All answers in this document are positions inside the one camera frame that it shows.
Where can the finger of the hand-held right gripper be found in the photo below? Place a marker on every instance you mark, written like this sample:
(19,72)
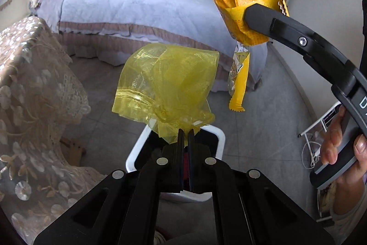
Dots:
(286,29)

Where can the wooden furniture leg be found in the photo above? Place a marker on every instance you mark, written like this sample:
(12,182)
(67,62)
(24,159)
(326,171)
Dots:
(73,151)

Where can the person's right hand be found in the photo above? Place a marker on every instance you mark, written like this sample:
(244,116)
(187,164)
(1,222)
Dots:
(329,144)

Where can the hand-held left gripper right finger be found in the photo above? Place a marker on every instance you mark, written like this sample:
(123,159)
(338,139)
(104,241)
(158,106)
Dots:
(191,164)

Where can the yellow snack packet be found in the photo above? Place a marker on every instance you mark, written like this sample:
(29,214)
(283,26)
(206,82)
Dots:
(238,1)

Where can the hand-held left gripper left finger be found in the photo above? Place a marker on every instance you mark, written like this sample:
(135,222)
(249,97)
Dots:
(181,159)

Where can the yellow organza bag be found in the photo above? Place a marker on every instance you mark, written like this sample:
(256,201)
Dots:
(169,84)

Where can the white trash bin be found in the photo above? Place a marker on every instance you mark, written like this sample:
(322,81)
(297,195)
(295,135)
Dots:
(137,153)

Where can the person's right forearm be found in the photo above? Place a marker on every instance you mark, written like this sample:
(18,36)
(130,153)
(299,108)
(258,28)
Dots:
(349,204)

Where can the bed with ruffled skirt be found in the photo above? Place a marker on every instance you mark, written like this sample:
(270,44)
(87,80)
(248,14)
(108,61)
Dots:
(114,29)

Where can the lavender quilt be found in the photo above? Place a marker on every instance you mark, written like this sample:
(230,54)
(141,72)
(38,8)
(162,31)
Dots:
(137,4)

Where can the beige embroidered sequin cloth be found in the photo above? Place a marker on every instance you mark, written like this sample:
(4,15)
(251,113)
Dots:
(34,107)

